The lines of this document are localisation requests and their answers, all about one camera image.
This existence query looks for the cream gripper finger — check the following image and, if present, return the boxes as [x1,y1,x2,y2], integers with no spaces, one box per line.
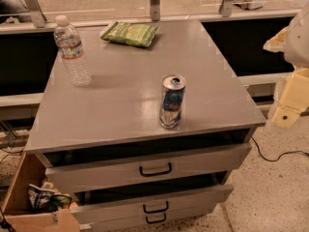
[263,28,287,52]
[271,68,309,129]

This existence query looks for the redbull energy drink can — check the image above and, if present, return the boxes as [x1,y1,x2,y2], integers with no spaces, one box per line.
[159,74,185,129]

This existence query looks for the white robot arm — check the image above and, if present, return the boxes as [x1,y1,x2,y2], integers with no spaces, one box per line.
[263,3,309,129]

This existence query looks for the green jalapeno chip bag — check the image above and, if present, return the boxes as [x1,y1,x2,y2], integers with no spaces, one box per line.
[100,21,159,47]

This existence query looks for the grey drawer cabinet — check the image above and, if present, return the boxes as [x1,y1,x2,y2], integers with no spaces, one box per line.
[24,18,267,232]

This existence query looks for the middle grey drawer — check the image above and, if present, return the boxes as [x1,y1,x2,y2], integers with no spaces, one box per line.
[71,185,234,224]

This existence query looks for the grey drawer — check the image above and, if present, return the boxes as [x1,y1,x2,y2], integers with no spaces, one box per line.
[45,143,251,193]
[89,203,215,232]
[71,185,234,224]

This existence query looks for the top grey drawer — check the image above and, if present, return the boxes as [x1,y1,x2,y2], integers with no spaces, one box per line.
[45,143,251,193]

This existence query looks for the clear plastic water bottle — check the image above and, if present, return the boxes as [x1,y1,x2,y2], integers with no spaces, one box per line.
[54,15,92,87]

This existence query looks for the bottom grey drawer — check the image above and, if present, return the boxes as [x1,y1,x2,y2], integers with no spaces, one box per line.
[89,203,215,232]

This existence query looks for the person behind glass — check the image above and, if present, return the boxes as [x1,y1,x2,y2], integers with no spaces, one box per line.
[0,0,32,23]

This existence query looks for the crumpled bags in box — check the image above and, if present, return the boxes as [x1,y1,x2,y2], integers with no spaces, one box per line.
[27,184,72,213]

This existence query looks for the brown cardboard box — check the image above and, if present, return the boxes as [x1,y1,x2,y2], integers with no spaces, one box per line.
[1,151,81,232]

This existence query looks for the black floor cable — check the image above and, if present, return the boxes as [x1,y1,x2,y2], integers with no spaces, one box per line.
[250,136,309,163]

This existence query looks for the right metal railing post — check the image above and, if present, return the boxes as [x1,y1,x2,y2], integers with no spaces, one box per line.
[219,0,234,17]

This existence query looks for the metal railing post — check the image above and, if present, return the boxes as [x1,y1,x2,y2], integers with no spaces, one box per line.
[24,0,46,28]
[219,0,234,17]
[150,0,160,21]

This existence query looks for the middle metal railing post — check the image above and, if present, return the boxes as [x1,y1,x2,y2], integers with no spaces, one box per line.
[150,0,160,21]

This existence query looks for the black middle drawer handle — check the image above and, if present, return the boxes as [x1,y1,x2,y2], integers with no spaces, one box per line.
[143,201,169,215]

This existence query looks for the black drawer handle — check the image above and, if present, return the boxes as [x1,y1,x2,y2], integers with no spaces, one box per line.
[145,213,167,224]
[139,162,173,178]
[143,201,169,215]

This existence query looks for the black top drawer handle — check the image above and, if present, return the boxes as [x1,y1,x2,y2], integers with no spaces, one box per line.
[139,162,173,178]

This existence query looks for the black bottom drawer handle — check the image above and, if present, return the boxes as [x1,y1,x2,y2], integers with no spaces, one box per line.
[145,213,167,224]

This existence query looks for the left metal railing post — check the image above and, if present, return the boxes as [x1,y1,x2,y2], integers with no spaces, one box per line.
[24,0,46,28]

